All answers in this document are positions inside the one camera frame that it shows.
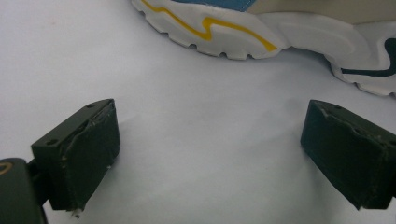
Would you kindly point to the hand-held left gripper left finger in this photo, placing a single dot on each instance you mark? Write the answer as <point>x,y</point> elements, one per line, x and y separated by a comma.
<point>84,155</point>

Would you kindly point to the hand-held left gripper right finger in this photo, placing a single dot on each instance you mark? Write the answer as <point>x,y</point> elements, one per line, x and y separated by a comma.
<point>348,152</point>

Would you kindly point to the white sneaker with yellow stripe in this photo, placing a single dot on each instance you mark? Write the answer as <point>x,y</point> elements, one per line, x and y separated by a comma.
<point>280,31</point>

